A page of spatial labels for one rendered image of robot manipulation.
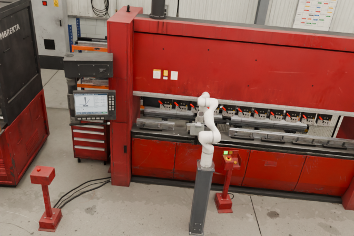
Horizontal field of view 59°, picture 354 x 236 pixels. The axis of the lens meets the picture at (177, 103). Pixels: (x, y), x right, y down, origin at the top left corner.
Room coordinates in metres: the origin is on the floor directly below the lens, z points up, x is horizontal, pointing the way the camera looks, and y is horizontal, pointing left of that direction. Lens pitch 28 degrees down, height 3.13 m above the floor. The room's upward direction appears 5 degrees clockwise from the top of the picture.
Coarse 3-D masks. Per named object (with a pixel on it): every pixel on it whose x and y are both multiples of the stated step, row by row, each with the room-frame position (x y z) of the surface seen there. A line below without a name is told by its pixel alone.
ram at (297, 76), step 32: (160, 64) 3.48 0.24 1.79; (192, 64) 3.47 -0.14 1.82; (224, 64) 3.46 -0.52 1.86; (256, 64) 3.45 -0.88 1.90; (288, 64) 3.44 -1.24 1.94; (320, 64) 3.43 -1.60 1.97; (352, 64) 3.43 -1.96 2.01; (160, 96) 3.48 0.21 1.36; (192, 96) 3.47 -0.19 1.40; (224, 96) 3.46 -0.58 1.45; (256, 96) 3.45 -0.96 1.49; (288, 96) 3.44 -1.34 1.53; (320, 96) 3.43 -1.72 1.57; (352, 96) 3.42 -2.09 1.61
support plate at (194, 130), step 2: (190, 124) 3.46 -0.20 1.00; (192, 124) 3.46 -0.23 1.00; (194, 124) 3.47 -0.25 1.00; (202, 124) 3.49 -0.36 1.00; (190, 126) 3.41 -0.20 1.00; (202, 126) 3.43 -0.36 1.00; (190, 128) 3.37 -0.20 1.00; (192, 128) 3.37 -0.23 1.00; (194, 128) 3.38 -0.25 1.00; (196, 128) 3.38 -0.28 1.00; (198, 128) 3.39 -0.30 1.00; (200, 128) 3.39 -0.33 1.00; (202, 128) 3.39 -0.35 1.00; (190, 130) 3.32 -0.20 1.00; (192, 130) 3.32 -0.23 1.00; (194, 130) 3.33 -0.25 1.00; (196, 130) 3.33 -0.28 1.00; (198, 130) 3.34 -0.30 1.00; (200, 130) 3.34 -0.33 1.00; (202, 130) 3.34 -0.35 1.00; (190, 132) 3.27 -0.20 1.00; (192, 132) 3.28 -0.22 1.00; (194, 132) 3.28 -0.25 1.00; (196, 132) 3.28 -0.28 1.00; (198, 132) 3.29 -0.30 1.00; (190, 134) 3.23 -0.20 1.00; (192, 134) 3.23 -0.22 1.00; (194, 134) 3.23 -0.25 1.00; (196, 134) 3.24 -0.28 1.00
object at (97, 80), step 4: (84, 80) 5.06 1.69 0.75; (88, 80) 5.06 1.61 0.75; (92, 80) 5.02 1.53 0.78; (96, 80) 5.03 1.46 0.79; (100, 80) 5.04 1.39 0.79; (104, 80) 5.05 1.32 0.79; (108, 80) 5.14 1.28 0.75; (96, 84) 5.02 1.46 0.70; (100, 84) 5.03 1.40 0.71; (104, 84) 5.03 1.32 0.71; (108, 84) 5.03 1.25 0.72
